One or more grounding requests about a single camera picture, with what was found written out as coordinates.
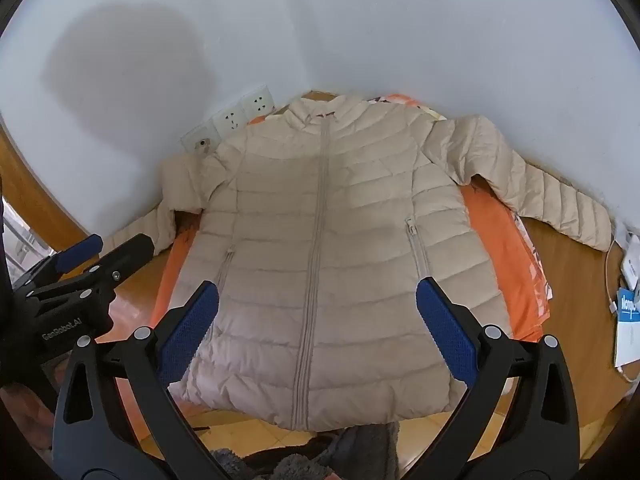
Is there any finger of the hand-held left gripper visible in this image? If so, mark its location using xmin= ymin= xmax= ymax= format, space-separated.
xmin=30 ymin=234 xmax=155 ymax=311
xmin=20 ymin=234 xmax=104 ymax=291

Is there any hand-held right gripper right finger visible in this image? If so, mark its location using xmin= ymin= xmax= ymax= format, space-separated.
xmin=415 ymin=276 xmax=581 ymax=480

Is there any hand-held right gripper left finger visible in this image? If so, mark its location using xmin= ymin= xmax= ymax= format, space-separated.
xmin=52 ymin=280 xmax=226 ymax=480

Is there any beige puffer jacket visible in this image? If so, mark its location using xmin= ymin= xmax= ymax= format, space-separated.
xmin=150 ymin=94 xmax=613 ymax=432

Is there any orange printed cloth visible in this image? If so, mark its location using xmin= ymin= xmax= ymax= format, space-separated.
xmin=95 ymin=92 xmax=553 ymax=346

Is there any grey fleece cloth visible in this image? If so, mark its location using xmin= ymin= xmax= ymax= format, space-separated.
xmin=210 ymin=420 xmax=401 ymax=480

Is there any white and blue booklet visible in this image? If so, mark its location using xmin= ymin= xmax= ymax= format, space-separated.
xmin=614 ymin=287 xmax=640 ymax=367

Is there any white charger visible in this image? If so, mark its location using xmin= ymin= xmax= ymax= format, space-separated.
xmin=614 ymin=220 xmax=640 ymax=266

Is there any white coaxial wall plate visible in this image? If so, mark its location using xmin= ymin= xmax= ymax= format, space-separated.
xmin=180 ymin=122 xmax=223 ymax=155

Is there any white wall power socket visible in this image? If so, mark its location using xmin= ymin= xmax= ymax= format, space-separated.
xmin=241 ymin=86 xmax=276 ymax=117
xmin=210 ymin=105 xmax=251 ymax=135

